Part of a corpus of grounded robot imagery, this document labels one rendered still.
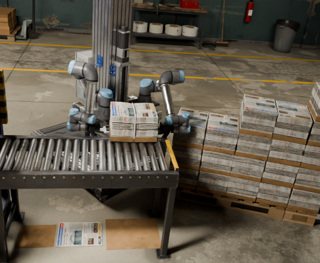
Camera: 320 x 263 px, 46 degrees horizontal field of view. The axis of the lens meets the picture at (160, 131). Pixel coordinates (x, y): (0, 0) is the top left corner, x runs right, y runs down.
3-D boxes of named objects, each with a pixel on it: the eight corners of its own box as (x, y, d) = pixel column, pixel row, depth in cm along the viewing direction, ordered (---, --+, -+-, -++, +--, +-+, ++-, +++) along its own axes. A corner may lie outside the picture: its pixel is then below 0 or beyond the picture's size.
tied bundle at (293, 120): (269, 121, 360) (274, 99, 349) (300, 127, 355) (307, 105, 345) (271, 139, 326) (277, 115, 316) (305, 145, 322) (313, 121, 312)
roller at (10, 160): (21, 143, 294) (21, 137, 292) (9, 177, 253) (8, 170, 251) (14, 143, 293) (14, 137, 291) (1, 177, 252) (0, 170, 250)
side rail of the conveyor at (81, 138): (165, 149, 322) (166, 137, 316) (165, 152, 317) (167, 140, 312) (0, 147, 298) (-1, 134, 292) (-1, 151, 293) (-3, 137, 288)
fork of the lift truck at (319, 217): (225, 199, 376) (226, 195, 374) (333, 220, 363) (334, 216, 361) (225, 204, 367) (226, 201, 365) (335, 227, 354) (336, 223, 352)
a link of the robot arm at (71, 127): (66, 123, 306) (66, 132, 310) (80, 123, 308) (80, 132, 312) (67, 119, 313) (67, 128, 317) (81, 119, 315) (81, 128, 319)
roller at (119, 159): (119, 144, 308) (121, 140, 306) (123, 177, 267) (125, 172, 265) (113, 143, 306) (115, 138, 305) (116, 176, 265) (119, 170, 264)
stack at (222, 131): (170, 176, 408) (180, 106, 370) (279, 196, 394) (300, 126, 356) (164, 196, 374) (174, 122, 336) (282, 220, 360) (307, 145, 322)
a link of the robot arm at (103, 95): (109, 107, 330) (110, 93, 324) (95, 104, 333) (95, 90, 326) (114, 103, 340) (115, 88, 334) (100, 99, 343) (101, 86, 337)
